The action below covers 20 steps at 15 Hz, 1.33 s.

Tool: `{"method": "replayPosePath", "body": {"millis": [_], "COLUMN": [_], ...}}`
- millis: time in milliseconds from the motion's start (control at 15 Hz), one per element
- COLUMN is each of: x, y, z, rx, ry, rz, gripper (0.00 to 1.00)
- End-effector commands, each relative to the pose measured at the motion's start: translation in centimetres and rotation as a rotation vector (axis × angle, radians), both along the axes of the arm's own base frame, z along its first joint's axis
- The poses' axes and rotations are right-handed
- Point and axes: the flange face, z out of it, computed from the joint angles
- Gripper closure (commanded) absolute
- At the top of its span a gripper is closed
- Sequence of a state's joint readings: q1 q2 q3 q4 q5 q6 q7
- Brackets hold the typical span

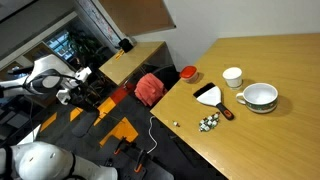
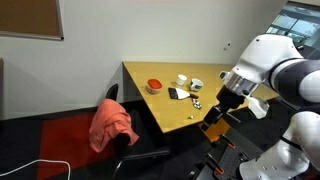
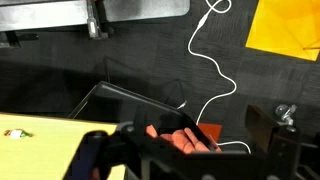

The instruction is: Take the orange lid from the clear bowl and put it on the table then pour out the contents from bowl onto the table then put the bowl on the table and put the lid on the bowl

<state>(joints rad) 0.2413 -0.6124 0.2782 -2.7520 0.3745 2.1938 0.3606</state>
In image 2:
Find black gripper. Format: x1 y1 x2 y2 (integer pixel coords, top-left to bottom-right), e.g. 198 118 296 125
201 85 247 132

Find orange plastic lid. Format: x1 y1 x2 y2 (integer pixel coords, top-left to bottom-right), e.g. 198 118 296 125
146 78 163 90

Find white mug green band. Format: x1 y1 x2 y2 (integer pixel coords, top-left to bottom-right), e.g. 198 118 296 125
188 78 204 93

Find white hand brush black bristles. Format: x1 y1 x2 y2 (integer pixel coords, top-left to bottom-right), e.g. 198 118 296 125
168 87 200 100

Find small white paper cup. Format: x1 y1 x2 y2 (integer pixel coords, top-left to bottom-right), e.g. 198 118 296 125
175 73 188 88

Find black office chair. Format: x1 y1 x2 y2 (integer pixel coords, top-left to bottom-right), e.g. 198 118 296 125
105 83 172 179

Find salmon pink cloth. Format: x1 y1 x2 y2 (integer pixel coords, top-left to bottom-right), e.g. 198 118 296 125
88 98 140 154

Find glass window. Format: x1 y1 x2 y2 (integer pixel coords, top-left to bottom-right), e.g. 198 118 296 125
264 1 320 48

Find brown cork board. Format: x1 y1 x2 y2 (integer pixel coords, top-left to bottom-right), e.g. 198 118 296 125
0 0 65 41

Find thin white cord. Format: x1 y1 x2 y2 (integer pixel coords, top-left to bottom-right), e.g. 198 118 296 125
227 113 242 124

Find black clamp orange handle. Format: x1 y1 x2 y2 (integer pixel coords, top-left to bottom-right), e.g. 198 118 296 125
204 152 225 176
218 133 237 150

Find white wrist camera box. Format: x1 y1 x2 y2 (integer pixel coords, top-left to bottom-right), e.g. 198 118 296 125
248 96 270 120

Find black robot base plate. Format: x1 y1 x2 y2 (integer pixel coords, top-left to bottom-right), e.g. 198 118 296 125
188 128 264 180

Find white floor cable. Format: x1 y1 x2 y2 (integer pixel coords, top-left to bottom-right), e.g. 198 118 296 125
0 159 72 180

